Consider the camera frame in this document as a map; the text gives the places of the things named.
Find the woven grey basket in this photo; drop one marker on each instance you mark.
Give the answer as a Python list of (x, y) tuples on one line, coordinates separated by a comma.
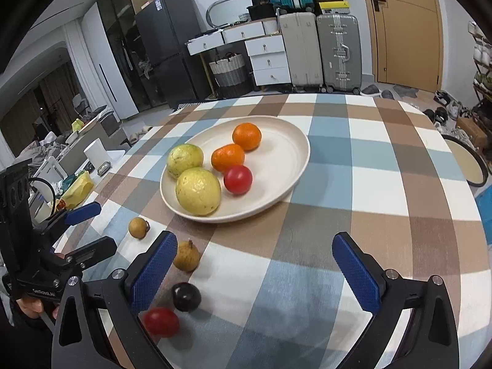
[(229, 71)]

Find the dark purple plum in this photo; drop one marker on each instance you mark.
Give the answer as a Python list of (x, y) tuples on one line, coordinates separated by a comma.
[(186, 296)]

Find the grey slippers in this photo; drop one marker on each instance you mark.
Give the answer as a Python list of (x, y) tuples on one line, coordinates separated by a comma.
[(371, 90)]

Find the brown longan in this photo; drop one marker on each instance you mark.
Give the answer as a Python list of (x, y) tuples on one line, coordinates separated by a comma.
[(138, 227), (186, 255)]

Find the checked tablecloth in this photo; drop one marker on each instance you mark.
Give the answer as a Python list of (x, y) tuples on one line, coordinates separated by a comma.
[(307, 276)]

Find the white box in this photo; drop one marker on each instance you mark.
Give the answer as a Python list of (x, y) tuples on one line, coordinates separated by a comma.
[(50, 169)]

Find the person's left hand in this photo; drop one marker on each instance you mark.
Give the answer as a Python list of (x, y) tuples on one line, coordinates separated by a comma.
[(30, 308)]

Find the dark grey refrigerator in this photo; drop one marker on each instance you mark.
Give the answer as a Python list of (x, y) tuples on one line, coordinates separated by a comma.
[(165, 50)]

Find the shoe rack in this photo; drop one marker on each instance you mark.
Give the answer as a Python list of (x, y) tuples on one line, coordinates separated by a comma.
[(482, 69)]

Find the pile of shoes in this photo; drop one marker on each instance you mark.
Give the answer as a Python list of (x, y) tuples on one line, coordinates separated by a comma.
[(449, 111)]

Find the dark glass wardrobe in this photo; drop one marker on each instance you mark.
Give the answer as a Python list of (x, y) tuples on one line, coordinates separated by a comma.
[(119, 46)]

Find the yellow and black box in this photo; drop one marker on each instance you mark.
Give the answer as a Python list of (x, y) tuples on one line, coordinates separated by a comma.
[(334, 6)]

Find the black crate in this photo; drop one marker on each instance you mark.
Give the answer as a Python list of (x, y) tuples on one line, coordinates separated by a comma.
[(263, 12)]

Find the wooden door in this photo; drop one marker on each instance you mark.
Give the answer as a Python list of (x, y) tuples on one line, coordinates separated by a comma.
[(403, 27)]

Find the cream basin black rim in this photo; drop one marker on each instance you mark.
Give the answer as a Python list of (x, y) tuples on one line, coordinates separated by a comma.
[(467, 161)]

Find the orange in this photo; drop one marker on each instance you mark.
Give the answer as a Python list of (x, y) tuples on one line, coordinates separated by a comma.
[(227, 157), (246, 136)]

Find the small metal tin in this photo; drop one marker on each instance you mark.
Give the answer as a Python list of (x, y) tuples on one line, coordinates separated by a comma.
[(103, 168)]

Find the person's left forearm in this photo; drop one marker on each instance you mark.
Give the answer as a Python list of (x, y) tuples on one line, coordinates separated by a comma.
[(7, 338)]

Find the yellow cloth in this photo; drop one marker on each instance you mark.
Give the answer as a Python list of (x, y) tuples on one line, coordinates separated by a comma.
[(77, 190)]

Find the grey low table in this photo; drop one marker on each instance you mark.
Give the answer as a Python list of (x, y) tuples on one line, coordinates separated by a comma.
[(92, 134)]

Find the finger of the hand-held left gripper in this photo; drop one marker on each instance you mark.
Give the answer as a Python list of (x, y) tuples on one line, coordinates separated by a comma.
[(82, 213), (92, 251)]

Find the green guava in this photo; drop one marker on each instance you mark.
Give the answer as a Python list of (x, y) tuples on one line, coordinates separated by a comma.
[(184, 160)]

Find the silver suitcase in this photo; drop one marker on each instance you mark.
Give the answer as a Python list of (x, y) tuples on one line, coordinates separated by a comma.
[(340, 52)]

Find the beige slippers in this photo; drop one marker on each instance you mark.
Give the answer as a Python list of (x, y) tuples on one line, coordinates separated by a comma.
[(136, 132)]

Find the white dressing table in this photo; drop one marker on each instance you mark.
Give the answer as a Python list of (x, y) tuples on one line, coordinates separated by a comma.
[(265, 46)]

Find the red tomato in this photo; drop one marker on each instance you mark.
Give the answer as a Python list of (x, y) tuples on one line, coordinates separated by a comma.
[(238, 179), (161, 321)]

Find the brown cardboard box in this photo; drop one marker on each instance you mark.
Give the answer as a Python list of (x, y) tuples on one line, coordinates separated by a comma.
[(471, 130)]

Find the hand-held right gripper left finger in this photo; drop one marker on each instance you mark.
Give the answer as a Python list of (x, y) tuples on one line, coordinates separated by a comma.
[(153, 273)]

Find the flat cardboard box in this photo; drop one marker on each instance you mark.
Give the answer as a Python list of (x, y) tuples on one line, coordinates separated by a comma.
[(150, 2)]

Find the beige suitcase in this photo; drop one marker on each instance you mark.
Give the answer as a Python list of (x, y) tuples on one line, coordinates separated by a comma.
[(299, 50)]

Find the grey floor mat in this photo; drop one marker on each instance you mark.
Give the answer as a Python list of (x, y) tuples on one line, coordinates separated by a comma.
[(405, 91)]

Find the cream round plate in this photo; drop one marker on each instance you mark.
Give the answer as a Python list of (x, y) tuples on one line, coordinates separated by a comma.
[(269, 161)]

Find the white wardrobe panel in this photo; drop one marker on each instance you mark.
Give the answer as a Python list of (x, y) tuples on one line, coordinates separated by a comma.
[(102, 69)]

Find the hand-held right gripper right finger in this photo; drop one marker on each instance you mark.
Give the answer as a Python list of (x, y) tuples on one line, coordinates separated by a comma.
[(357, 273)]

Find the yellow guava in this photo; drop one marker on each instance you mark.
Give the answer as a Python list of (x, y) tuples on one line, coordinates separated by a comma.
[(198, 191)]

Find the white curtain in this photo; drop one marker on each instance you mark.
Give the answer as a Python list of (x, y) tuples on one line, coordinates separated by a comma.
[(73, 65)]

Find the white cylinder bin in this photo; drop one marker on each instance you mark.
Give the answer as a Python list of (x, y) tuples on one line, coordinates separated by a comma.
[(96, 153)]

